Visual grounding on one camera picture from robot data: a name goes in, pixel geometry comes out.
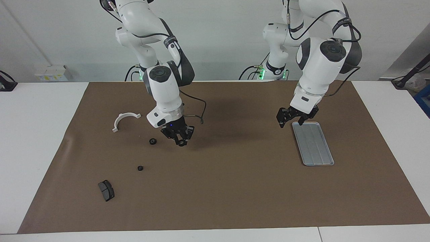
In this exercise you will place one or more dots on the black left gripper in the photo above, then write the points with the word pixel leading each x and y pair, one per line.
pixel 294 113

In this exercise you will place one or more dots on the blue box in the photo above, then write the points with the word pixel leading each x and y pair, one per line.
pixel 424 101

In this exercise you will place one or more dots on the white wall socket box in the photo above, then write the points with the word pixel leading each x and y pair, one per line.
pixel 50 73

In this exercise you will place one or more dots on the brown table mat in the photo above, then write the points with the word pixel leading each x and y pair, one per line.
pixel 228 188

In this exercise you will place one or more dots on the silver metal tray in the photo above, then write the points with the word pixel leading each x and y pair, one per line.
pixel 314 146

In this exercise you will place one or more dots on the black stand leg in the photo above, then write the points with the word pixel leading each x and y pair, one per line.
pixel 415 70

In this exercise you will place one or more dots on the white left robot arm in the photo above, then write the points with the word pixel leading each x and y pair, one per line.
pixel 319 67

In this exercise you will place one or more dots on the white curved plastic bracket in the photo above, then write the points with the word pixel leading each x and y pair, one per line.
pixel 118 120

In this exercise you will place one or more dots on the dark grey brake pad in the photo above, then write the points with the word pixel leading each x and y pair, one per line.
pixel 106 191

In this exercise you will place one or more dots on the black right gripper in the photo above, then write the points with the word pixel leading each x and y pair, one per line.
pixel 176 129

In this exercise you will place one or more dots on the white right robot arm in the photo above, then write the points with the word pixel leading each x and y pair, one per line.
pixel 164 90

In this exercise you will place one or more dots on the black clamp base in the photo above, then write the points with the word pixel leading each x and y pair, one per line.
pixel 6 84

